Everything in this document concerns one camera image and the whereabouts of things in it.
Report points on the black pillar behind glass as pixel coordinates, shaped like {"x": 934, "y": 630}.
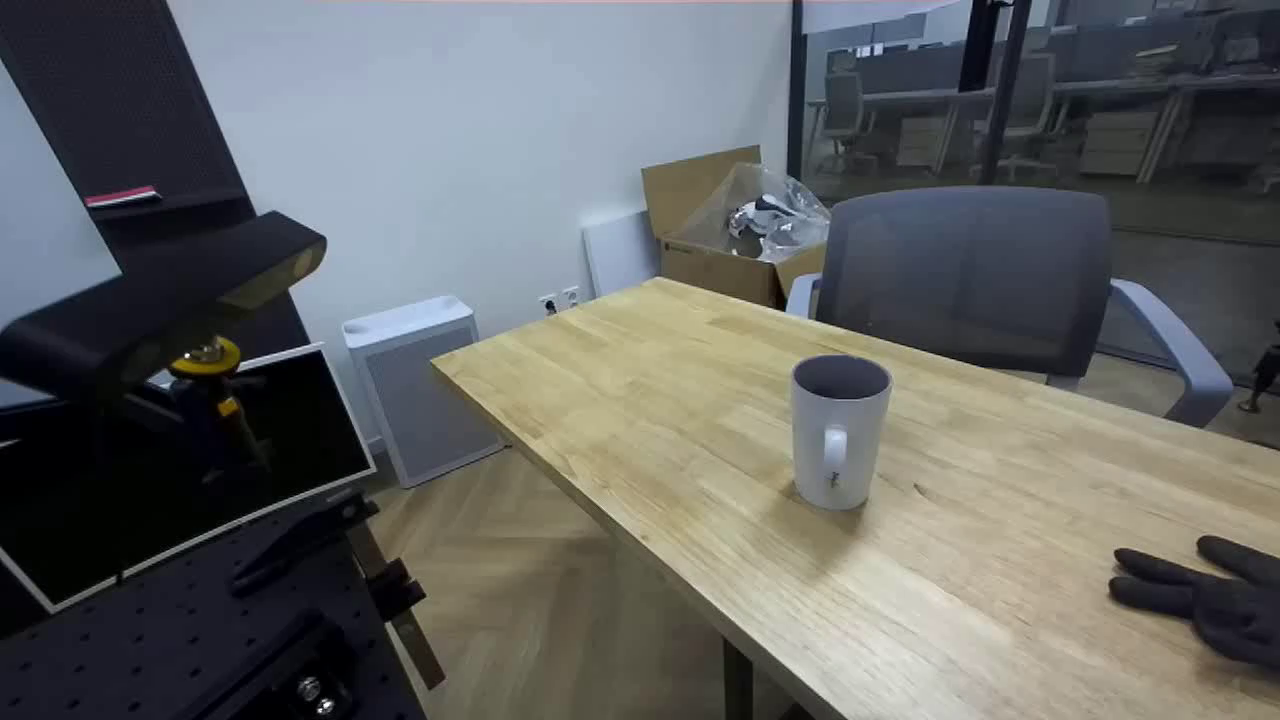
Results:
{"x": 1002, "y": 82}

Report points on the grey office chair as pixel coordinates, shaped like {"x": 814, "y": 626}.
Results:
{"x": 962, "y": 273}

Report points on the yellow and black knob mount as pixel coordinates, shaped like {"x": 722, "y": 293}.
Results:
{"x": 209, "y": 360}

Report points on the white floor heater unit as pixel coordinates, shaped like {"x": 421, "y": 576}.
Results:
{"x": 414, "y": 387}

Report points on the black metal table leg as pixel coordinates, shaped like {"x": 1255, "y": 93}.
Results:
{"x": 737, "y": 682}

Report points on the open cardboard box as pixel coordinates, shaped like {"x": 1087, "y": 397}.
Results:
{"x": 682, "y": 187}

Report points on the white ceramic mug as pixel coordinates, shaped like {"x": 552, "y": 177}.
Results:
{"x": 820, "y": 462}

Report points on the black work glove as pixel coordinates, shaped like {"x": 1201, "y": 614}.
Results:
{"x": 1234, "y": 614}

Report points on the background office desk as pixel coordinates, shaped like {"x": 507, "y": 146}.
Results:
{"x": 1173, "y": 107}

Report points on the clear plastic wrapping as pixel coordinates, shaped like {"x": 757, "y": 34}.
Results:
{"x": 768, "y": 222}

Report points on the black board with white edge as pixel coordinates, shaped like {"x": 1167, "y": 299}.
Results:
{"x": 123, "y": 513}

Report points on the white flat wall panel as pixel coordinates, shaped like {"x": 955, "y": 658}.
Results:
{"x": 616, "y": 254}

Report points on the black perforated breadboard table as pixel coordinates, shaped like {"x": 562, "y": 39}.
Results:
{"x": 147, "y": 641}

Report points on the black clamp with wooden strip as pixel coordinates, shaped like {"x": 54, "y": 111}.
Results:
{"x": 402, "y": 601}

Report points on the white wall outlet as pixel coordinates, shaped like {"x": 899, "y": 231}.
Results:
{"x": 562, "y": 299}

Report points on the black angled stand panel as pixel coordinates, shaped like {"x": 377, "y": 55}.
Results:
{"x": 105, "y": 107}

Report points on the black bar-shaped stereo camera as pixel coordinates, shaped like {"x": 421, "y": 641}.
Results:
{"x": 160, "y": 300}

